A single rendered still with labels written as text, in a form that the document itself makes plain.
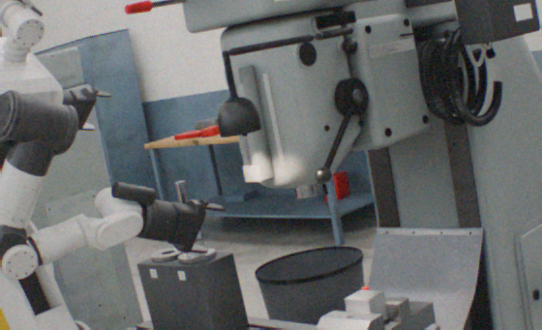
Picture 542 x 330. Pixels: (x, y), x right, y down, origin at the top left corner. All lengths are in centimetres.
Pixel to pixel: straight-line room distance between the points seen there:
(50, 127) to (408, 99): 72
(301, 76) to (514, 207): 65
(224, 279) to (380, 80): 61
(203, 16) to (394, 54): 39
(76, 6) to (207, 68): 239
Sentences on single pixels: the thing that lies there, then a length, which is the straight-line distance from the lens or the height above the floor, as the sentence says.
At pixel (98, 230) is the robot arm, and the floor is 128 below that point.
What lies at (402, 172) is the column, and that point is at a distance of 206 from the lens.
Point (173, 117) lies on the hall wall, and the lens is 899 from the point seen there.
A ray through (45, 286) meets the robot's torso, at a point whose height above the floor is 115.
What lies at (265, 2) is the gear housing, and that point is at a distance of 155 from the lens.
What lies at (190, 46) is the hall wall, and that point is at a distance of 862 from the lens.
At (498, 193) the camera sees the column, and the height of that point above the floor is 117.
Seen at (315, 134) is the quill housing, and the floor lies 141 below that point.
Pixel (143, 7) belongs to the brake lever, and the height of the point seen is 170.
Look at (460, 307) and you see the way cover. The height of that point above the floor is 94.
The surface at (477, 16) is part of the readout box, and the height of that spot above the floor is 157.
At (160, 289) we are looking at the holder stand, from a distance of 211.
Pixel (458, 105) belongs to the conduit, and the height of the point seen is 140.
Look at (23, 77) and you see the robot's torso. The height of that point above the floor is 162.
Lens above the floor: 159
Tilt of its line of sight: 7 degrees down
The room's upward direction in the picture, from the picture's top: 11 degrees counter-clockwise
